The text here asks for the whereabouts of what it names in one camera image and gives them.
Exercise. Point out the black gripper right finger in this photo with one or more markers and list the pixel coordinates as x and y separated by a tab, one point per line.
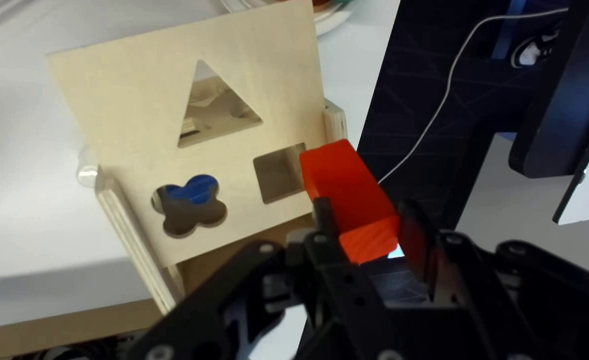
423	246

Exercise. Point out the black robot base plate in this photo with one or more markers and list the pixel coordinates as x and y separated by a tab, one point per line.
427	80

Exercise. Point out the blue piece in sorter box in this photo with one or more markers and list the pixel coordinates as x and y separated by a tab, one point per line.
193	191

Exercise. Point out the orange wooden block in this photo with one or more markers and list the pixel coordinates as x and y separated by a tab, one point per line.
348	191

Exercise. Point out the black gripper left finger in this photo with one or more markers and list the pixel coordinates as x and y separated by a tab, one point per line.
328	222

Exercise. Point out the wooden shape sorter box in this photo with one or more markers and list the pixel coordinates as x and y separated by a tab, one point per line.
135	112

